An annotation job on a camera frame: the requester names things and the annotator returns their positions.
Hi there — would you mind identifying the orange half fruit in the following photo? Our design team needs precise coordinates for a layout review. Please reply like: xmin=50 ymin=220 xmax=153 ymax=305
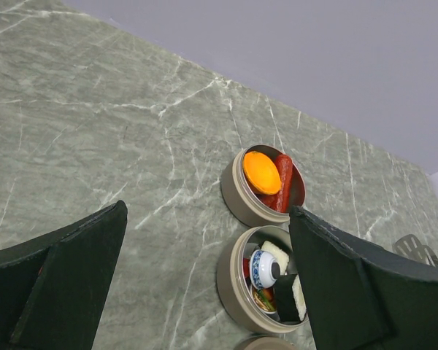
xmin=242 ymin=151 xmax=282 ymax=195

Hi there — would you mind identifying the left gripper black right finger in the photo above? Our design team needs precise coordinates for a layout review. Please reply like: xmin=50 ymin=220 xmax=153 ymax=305
xmin=289 ymin=206 xmax=438 ymax=349

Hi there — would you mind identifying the red sausage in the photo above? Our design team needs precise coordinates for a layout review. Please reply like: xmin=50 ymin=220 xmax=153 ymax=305
xmin=258 ymin=154 xmax=293 ymax=213

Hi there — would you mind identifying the metal round container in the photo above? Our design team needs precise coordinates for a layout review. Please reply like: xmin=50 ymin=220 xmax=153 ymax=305
xmin=216 ymin=225 xmax=309 ymax=335
xmin=220 ymin=144 xmax=289 ymax=227

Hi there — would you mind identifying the white rice block seaweed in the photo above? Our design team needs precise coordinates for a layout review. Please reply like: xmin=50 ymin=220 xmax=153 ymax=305
xmin=274 ymin=274 xmax=307 ymax=323

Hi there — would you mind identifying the far metal round container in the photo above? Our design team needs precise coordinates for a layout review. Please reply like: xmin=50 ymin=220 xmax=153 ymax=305
xmin=220 ymin=144 xmax=289 ymax=227

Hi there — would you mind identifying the brown lid with curl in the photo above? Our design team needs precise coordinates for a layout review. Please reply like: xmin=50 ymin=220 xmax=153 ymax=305
xmin=234 ymin=336 xmax=296 ymax=350

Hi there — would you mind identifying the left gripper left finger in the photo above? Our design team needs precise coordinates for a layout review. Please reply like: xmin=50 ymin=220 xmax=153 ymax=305
xmin=0 ymin=201 xmax=128 ymax=349

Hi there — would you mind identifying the white tofu cube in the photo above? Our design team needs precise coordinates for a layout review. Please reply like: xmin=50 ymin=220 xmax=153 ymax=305
xmin=261 ymin=241 xmax=290 ymax=275

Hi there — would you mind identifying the blue white small bowl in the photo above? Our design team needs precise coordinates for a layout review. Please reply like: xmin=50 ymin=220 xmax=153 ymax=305
xmin=249 ymin=249 xmax=280 ymax=289

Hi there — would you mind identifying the small sauce dish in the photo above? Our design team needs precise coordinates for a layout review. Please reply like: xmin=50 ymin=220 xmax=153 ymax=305
xmin=250 ymin=285 xmax=277 ymax=315

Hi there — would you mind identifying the near metal round container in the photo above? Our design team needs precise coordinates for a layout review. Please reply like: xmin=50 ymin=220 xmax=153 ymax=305
xmin=216 ymin=225 xmax=309 ymax=335

